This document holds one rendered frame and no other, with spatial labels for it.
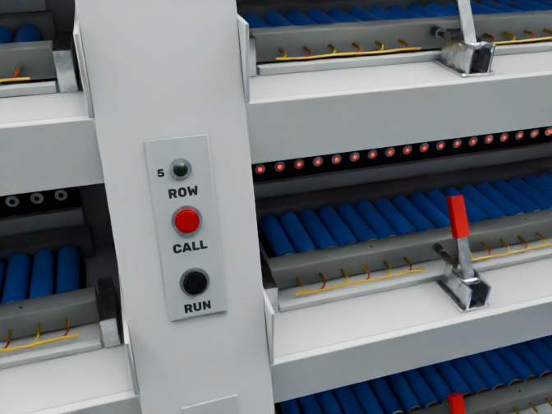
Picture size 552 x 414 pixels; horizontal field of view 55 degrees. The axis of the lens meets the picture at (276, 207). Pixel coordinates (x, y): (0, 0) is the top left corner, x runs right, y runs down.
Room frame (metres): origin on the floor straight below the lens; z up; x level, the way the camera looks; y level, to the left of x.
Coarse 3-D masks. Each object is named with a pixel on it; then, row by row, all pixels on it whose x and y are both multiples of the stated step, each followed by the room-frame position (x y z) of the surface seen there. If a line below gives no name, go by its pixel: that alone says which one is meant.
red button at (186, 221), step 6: (186, 210) 0.33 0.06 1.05; (192, 210) 0.34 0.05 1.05; (180, 216) 0.33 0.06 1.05; (186, 216) 0.33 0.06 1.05; (192, 216) 0.33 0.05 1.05; (198, 216) 0.34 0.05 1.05; (180, 222) 0.33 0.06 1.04; (186, 222) 0.33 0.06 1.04; (192, 222) 0.33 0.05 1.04; (198, 222) 0.34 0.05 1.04; (180, 228) 0.33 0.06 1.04; (186, 228) 0.33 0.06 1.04; (192, 228) 0.33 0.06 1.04
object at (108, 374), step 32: (0, 224) 0.46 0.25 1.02; (32, 224) 0.47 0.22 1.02; (64, 224) 0.48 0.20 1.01; (96, 256) 0.47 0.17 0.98; (96, 288) 0.43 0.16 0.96; (0, 352) 0.36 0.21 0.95; (96, 352) 0.36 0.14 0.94; (128, 352) 0.31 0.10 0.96; (0, 384) 0.34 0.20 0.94; (32, 384) 0.34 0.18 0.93; (64, 384) 0.34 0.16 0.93; (96, 384) 0.33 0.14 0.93; (128, 384) 0.33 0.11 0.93
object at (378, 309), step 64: (256, 192) 0.53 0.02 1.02; (320, 192) 0.54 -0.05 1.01; (384, 192) 0.54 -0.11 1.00; (448, 192) 0.55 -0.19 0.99; (512, 192) 0.55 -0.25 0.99; (320, 256) 0.44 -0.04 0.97; (384, 256) 0.45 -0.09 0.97; (448, 256) 0.44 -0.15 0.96; (512, 256) 0.46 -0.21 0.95; (320, 320) 0.39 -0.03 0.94; (384, 320) 0.39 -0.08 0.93; (448, 320) 0.39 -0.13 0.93; (512, 320) 0.41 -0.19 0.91; (320, 384) 0.37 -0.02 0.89
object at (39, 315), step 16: (0, 304) 0.38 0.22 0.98; (16, 304) 0.38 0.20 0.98; (32, 304) 0.38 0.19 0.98; (48, 304) 0.38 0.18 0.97; (64, 304) 0.38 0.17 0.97; (80, 304) 0.38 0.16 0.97; (96, 304) 0.39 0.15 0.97; (0, 320) 0.37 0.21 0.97; (16, 320) 0.37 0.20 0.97; (32, 320) 0.37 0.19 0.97; (48, 320) 0.38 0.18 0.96; (64, 320) 0.38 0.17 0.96; (80, 320) 0.39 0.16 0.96; (96, 320) 0.39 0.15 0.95; (0, 336) 0.37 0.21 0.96; (16, 336) 0.37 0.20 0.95; (64, 336) 0.37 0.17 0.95
